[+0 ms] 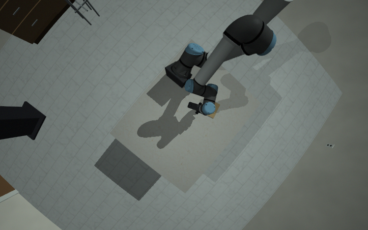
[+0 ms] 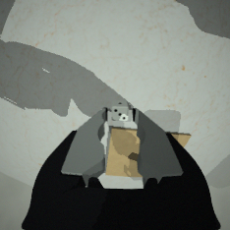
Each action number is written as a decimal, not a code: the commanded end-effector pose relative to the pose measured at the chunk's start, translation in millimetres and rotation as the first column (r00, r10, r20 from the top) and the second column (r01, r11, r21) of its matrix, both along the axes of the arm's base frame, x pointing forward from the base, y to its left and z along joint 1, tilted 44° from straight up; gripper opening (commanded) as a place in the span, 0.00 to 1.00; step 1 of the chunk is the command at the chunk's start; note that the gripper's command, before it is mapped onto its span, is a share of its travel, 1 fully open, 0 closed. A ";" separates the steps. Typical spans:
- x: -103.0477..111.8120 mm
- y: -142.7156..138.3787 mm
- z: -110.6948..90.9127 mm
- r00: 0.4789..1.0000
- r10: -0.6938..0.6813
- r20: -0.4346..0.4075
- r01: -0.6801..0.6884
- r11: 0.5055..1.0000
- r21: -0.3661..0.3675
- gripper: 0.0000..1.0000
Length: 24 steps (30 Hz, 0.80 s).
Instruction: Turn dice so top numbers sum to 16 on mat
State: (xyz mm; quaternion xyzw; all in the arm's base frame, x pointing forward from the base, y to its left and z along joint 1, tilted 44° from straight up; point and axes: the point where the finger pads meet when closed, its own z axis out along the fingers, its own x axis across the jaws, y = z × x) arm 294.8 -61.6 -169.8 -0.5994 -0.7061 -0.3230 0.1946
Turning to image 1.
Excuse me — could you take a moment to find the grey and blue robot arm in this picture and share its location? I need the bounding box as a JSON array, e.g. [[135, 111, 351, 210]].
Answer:
[[172, 15, 277, 115]]

